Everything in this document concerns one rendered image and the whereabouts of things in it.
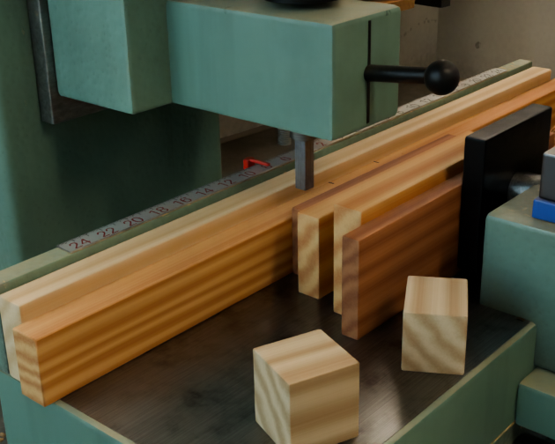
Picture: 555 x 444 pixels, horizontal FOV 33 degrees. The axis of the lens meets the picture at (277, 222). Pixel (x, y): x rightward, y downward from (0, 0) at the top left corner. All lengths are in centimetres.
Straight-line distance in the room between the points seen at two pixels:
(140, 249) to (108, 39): 15
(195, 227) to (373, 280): 11
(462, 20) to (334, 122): 401
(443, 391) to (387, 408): 3
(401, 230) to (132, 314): 16
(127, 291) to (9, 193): 20
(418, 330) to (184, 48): 24
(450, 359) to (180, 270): 16
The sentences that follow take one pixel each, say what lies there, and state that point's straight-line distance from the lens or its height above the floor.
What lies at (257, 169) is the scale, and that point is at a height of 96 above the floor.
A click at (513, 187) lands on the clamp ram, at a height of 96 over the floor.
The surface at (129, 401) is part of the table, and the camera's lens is 50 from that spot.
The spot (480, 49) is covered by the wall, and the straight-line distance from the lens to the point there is 452.
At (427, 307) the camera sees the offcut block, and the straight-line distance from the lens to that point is 51.
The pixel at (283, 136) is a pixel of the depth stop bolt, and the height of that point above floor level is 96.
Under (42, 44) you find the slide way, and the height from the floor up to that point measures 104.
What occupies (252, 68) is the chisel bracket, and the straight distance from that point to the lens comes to 58.
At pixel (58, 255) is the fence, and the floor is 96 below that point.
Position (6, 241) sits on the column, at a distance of 71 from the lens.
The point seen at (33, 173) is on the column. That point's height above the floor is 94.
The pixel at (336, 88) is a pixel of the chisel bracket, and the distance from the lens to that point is 55.
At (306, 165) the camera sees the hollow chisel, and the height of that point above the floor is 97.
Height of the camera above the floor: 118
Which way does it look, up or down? 23 degrees down
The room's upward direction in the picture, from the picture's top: 1 degrees counter-clockwise
